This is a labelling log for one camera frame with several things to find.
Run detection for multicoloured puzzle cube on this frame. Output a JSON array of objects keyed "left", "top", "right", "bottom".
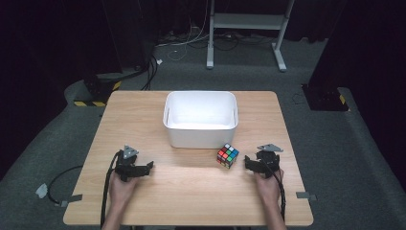
[{"left": 216, "top": 143, "right": 240, "bottom": 170}]

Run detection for white plastic storage bin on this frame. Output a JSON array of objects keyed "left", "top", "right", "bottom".
[{"left": 162, "top": 90, "right": 239, "bottom": 150}]

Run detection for black floor cable bundle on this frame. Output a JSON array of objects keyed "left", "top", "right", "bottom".
[{"left": 139, "top": 54, "right": 160, "bottom": 92}]

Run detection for grey tape strip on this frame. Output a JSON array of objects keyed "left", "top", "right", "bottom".
[
  {"left": 295, "top": 191, "right": 318, "bottom": 202},
  {"left": 58, "top": 193, "right": 84, "bottom": 208}
]

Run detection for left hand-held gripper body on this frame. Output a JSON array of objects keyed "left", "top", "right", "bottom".
[{"left": 113, "top": 145, "right": 147, "bottom": 183}]

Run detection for black base with yellow stripes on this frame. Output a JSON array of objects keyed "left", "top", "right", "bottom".
[{"left": 73, "top": 72, "right": 124, "bottom": 108}]

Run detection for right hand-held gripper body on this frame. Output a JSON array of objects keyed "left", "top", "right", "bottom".
[{"left": 255, "top": 143, "right": 284, "bottom": 175}]

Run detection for person's right hand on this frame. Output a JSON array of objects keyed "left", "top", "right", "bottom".
[{"left": 254, "top": 168, "right": 285, "bottom": 209}]

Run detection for black cables under stand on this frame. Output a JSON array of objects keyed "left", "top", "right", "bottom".
[{"left": 213, "top": 31, "right": 276, "bottom": 53}]

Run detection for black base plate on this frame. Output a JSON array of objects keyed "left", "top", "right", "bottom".
[{"left": 301, "top": 82, "right": 350, "bottom": 113}]

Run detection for white cable tag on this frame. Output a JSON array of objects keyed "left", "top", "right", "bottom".
[{"left": 34, "top": 182, "right": 50, "bottom": 199}]

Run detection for person's left hand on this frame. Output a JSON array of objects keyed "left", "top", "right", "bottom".
[{"left": 108, "top": 172, "right": 142, "bottom": 209}]

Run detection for grey metal stand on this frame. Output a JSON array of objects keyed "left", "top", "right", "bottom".
[{"left": 205, "top": 0, "right": 296, "bottom": 73}]

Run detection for white floor cable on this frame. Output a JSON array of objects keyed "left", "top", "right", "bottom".
[{"left": 155, "top": 12, "right": 213, "bottom": 62}]

